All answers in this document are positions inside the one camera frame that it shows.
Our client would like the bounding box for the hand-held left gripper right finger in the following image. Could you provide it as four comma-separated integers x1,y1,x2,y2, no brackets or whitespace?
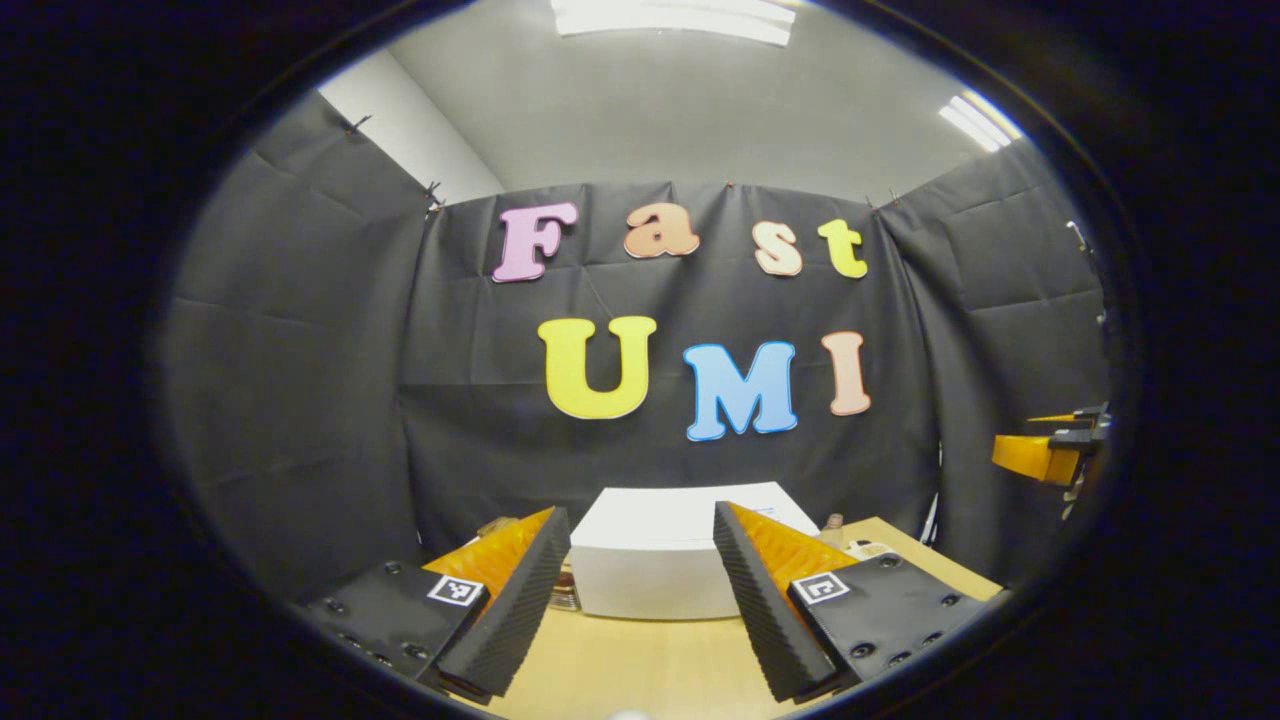
712,499,987,704

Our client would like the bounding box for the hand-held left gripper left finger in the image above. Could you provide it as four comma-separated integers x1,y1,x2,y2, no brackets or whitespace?
300,505,572,701

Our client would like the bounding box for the white microwave oven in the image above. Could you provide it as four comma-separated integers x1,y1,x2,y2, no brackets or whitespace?
567,482,823,622

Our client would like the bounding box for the small ceiling light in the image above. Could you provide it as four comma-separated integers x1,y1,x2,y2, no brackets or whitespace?
938,90,1025,153

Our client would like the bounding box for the long ceiling light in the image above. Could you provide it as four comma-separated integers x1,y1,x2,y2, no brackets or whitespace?
549,0,798,48

